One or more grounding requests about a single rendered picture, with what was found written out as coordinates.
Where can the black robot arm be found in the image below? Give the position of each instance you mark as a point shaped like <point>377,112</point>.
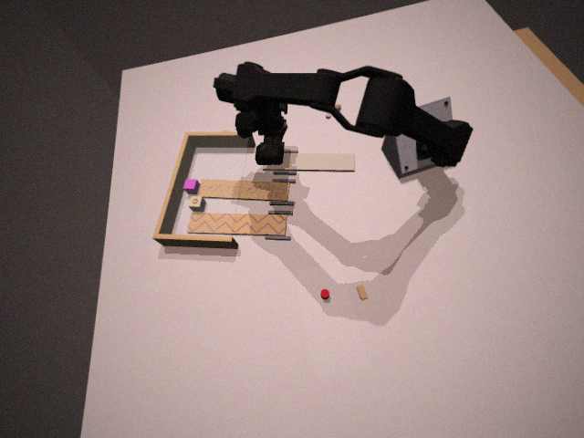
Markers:
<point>387,107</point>

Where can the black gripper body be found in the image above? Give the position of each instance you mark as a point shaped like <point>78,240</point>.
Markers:
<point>271,153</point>

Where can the tan flat rectangular block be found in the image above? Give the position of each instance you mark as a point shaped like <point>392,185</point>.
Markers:
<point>361,291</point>

